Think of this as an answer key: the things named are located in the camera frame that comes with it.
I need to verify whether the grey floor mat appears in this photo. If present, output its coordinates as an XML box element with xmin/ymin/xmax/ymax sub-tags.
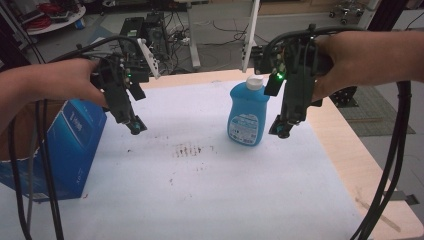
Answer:
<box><xmin>339</xmin><ymin>85</ymin><xmax>417</xmax><ymax>138</ymax></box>

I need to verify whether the white desk leg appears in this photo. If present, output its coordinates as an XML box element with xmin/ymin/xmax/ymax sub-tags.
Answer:
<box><xmin>184</xmin><ymin>0</ymin><xmax>202</xmax><ymax>70</ymax></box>
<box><xmin>241</xmin><ymin>0</ymin><xmax>261</xmax><ymax>73</ymax></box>

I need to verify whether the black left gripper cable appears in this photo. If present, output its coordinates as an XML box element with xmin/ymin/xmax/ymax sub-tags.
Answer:
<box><xmin>7</xmin><ymin>34</ymin><xmax>143</xmax><ymax>240</ymax></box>

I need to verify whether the white round table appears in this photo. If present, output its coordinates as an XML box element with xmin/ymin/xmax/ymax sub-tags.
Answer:
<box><xmin>23</xmin><ymin>2</ymin><xmax>87</xmax><ymax>37</ymax></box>

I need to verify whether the white table sheet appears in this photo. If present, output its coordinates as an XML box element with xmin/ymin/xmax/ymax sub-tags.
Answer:
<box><xmin>0</xmin><ymin>79</ymin><xmax>365</xmax><ymax>240</ymax></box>

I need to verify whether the metal table bracket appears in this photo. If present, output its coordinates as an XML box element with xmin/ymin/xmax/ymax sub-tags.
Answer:
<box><xmin>382</xmin><ymin>189</ymin><xmax>421</xmax><ymax>206</ymax></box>

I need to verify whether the blue detergent bottle white cap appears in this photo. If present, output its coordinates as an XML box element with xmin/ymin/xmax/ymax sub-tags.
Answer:
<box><xmin>226</xmin><ymin>74</ymin><xmax>271</xmax><ymax>147</ymax></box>

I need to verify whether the black stand base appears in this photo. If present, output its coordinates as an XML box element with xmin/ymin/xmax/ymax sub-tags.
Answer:
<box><xmin>329</xmin><ymin>85</ymin><xmax>360</xmax><ymax>109</ymax></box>

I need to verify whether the person's right hand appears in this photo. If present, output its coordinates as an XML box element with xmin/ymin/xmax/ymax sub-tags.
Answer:
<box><xmin>310</xmin><ymin>30</ymin><xmax>378</xmax><ymax>103</ymax></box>

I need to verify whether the black computer tower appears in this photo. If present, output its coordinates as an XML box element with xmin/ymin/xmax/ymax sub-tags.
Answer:
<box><xmin>118</xmin><ymin>12</ymin><xmax>168</xmax><ymax>74</ymax></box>

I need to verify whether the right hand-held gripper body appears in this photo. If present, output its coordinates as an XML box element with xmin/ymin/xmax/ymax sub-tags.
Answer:
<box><xmin>251</xmin><ymin>24</ymin><xmax>335</xmax><ymax>127</ymax></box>

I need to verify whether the blue cardboard box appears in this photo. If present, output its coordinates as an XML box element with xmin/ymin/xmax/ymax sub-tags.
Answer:
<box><xmin>0</xmin><ymin>98</ymin><xmax>108</xmax><ymax>202</ymax></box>

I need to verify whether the white power strip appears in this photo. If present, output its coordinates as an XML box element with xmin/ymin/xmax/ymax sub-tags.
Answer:
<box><xmin>177</xmin><ymin>31</ymin><xmax>192</xmax><ymax>47</ymax></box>

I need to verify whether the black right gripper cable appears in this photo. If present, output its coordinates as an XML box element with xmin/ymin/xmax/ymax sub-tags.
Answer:
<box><xmin>264</xmin><ymin>24</ymin><xmax>413</xmax><ymax>240</ymax></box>

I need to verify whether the wheeled cart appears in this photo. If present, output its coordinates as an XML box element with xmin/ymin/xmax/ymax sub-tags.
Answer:
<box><xmin>327</xmin><ymin>0</ymin><xmax>382</xmax><ymax>26</ymax></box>

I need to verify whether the red coiled cable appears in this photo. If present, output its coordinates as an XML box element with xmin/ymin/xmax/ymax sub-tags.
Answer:
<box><xmin>25</xmin><ymin>2</ymin><xmax>69</xmax><ymax>32</ymax></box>

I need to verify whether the person's left hand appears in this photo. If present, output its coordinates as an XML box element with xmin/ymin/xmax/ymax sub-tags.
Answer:
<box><xmin>42</xmin><ymin>57</ymin><xmax>110</xmax><ymax>109</ymax></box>

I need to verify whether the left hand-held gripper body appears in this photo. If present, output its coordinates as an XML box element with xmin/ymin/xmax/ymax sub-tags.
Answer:
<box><xmin>89</xmin><ymin>37</ymin><xmax>162</xmax><ymax>125</ymax></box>

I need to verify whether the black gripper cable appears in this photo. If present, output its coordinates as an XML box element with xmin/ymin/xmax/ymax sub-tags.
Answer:
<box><xmin>264</xmin><ymin>24</ymin><xmax>413</xmax><ymax>240</ymax></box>
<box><xmin>7</xmin><ymin>34</ymin><xmax>143</xmax><ymax>240</ymax></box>

